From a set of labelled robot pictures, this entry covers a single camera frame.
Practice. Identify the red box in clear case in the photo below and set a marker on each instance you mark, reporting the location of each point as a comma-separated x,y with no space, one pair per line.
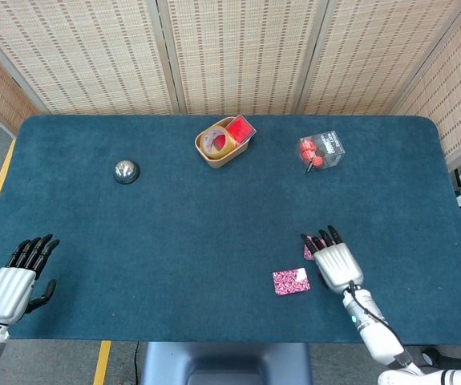
240,129

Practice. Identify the beige oval tray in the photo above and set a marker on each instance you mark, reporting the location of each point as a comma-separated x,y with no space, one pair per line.
218,161

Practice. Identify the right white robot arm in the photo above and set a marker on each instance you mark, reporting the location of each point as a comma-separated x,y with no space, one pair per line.
378,337

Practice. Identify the silver call bell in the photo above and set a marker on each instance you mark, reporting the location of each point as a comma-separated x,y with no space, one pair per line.
126,171

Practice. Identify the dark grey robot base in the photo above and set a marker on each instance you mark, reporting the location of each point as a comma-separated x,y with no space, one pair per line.
226,361

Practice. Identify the pink patterned card stack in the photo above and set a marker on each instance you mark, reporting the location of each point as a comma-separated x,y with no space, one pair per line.
308,253

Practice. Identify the clear packing tape roll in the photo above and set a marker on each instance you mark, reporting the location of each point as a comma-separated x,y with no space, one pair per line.
207,141

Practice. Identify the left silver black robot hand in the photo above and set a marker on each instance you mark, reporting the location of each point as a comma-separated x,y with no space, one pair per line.
11,293

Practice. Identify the clear plastic cube box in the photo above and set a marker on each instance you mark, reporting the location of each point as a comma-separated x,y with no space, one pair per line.
330,148

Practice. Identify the black caster wheel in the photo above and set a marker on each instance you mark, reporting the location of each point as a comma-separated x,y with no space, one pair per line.
430,357

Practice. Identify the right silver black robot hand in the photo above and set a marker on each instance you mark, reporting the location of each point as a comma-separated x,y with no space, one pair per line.
338,264

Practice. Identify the blue felt table mat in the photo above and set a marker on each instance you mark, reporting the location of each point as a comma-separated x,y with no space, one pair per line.
214,240

